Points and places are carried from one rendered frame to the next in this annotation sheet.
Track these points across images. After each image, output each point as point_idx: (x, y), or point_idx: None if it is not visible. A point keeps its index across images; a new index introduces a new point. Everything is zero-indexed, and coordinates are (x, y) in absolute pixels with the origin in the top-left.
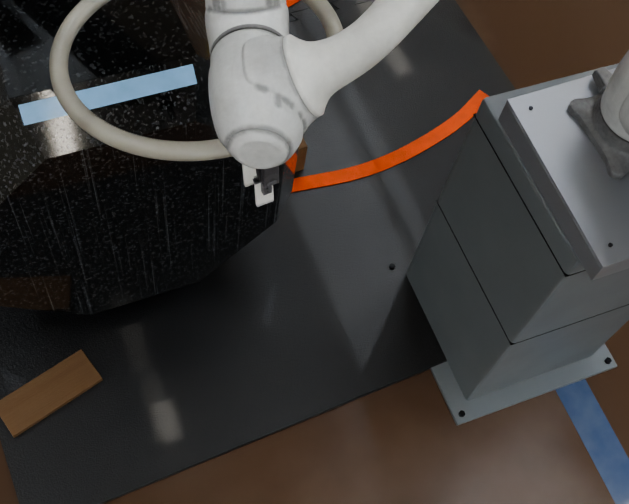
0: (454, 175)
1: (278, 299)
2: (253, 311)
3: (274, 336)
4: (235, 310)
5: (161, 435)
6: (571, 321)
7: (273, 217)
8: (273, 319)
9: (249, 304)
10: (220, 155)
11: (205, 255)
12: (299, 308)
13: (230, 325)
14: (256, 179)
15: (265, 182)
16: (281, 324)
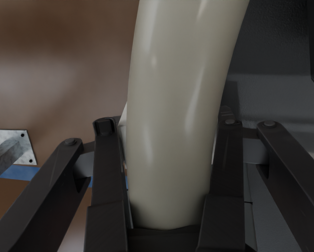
0: (248, 237)
1: (265, 51)
2: (264, 29)
3: (238, 38)
4: (271, 16)
5: None
6: None
7: (313, 77)
8: (251, 42)
9: (271, 28)
10: (130, 61)
11: None
12: (251, 63)
13: (261, 7)
14: (108, 129)
15: (51, 156)
16: (244, 46)
